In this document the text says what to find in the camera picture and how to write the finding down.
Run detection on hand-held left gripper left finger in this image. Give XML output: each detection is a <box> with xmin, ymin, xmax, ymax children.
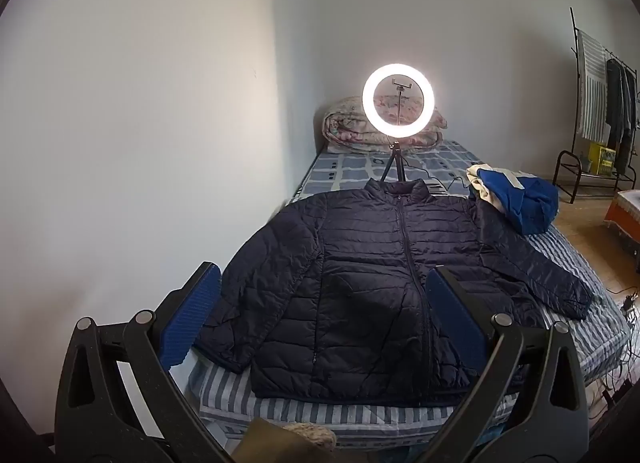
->
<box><xmin>54</xmin><ymin>261</ymin><xmax>236</xmax><ymax>463</ymax></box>

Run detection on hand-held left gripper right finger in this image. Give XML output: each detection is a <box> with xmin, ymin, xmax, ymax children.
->
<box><xmin>424</xmin><ymin>265</ymin><xmax>591</xmax><ymax>463</ymax></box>

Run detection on navy puffer jacket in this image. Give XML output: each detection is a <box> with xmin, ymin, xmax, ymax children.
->
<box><xmin>192</xmin><ymin>178</ymin><xmax>595</xmax><ymax>406</ymax></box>

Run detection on blue and cream clothes pile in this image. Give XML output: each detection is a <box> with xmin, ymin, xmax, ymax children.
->
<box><xmin>466</xmin><ymin>163</ymin><xmax>560</xmax><ymax>236</ymax></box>

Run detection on dark hanging clothes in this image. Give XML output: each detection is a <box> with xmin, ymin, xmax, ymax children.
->
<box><xmin>604</xmin><ymin>58</ymin><xmax>640</xmax><ymax>174</ymax></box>

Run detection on black metal clothes rack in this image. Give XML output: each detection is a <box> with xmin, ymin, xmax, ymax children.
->
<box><xmin>552</xmin><ymin>7</ymin><xmax>640</xmax><ymax>204</ymax></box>

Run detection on olive cloth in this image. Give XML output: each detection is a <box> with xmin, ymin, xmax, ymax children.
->
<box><xmin>232</xmin><ymin>418</ymin><xmax>341</xmax><ymax>463</ymax></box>

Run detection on beige fuzzy cloth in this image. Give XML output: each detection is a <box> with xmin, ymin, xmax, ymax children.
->
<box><xmin>282</xmin><ymin>422</ymin><xmax>337</xmax><ymax>450</ymax></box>

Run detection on black tripod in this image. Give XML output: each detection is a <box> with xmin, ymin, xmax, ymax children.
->
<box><xmin>380</xmin><ymin>140</ymin><xmax>418</xmax><ymax>184</ymax></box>

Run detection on blue patterned bed sheet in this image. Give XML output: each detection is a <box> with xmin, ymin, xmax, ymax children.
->
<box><xmin>290</xmin><ymin>139</ymin><xmax>496</xmax><ymax>204</ymax></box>

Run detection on yellow box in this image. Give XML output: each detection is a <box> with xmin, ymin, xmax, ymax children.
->
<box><xmin>587</xmin><ymin>142</ymin><xmax>617</xmax><ymax>175</ymax></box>

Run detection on folded floral quilt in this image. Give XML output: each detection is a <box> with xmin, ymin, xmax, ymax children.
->
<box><xmin>322</xmin><ymin>97</ymin><xmax>446</xmax><ymax>153</ymax></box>

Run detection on black phone holder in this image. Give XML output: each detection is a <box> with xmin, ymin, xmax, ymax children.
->
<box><xmin>392</xmin><ymin>76</ymin><xmax>413</xmax><ymax>126</ymax></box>

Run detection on striped hanging towel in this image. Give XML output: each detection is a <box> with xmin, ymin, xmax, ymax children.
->
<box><xmin>577</xmin><ymin>30</ymin><xmax>610</xmax><ymax>141</ymax></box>

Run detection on black ring light cable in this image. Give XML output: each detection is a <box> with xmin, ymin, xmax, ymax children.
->
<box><xmin>402</xmin><ymin>158</ymin><xmax>473</xmax><ymax>192</ymax></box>

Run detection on white ring light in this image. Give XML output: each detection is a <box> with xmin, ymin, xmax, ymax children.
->
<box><xmin>362</xmin><ymin>62</ymin><xmax>437</xmax><ymax>136</ymax></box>

